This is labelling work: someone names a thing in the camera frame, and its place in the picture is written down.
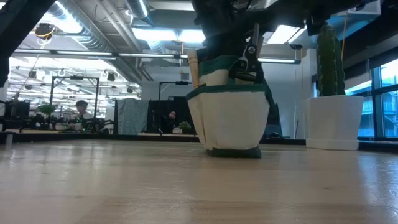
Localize long ceiling light strip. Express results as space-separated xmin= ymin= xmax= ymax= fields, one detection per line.
xmin=12 ymin=48 xmax=302 ymax=65

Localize grey patterned panel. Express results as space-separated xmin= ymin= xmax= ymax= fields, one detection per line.
xmin=114 ymin=98 xmax=150 ymax=136

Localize dark window frame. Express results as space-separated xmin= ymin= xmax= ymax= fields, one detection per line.
xmin=341 ymin=46 xmax=398 ymax=142

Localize cream gardening bag green trim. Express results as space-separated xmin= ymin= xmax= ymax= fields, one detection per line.
xmin=185 ymin=55 xmax=276 ymax=159

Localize narrow trowel wooden handle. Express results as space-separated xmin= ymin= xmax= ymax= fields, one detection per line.
xmin=187 ymin=49 xmax=200 ymax=90

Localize dark green handled garden snips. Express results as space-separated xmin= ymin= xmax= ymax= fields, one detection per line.
xmin=228 ymin=23 xmax=265 ymax=85

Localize small green potted plant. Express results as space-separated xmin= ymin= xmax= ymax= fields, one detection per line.
xmin=39 ymin=104 xmax=57 ymax=130
xmin=179 ymin=120 xmax=192 ymax=134

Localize person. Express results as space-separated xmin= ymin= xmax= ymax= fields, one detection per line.
xmin=160 ymin=110 xmax=178 ymax=134
xmin=70 ymin=99 xmax=94 ymax=131

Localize black background stand frame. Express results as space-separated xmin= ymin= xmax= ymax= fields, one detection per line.
xmin=158 ymin=80 xmax=193 ymax=102
xmin=49 ymin=75 xmax=100 ymax=121

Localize tall green cactus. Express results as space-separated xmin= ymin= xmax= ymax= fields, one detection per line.
xmin=315 ymin=23 xmax=346 ymax=97

